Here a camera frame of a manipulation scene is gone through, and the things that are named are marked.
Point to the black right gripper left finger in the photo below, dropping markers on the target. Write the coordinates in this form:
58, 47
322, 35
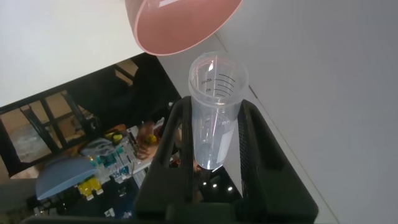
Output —
168, 186

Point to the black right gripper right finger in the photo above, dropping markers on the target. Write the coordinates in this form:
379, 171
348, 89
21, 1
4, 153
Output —
270, 186

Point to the blue pigment plastic test tube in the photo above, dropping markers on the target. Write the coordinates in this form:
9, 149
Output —
214, 124

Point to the yellow plastic block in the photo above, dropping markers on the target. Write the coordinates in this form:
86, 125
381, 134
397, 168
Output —
88, 186

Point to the blue-grey round dome lid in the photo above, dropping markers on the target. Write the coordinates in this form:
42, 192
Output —
62, 179

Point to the pink plastic bowl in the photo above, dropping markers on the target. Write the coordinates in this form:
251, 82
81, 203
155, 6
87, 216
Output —
180, 28

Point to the black metal frame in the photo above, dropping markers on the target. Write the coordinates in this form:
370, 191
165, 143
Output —
46, 112

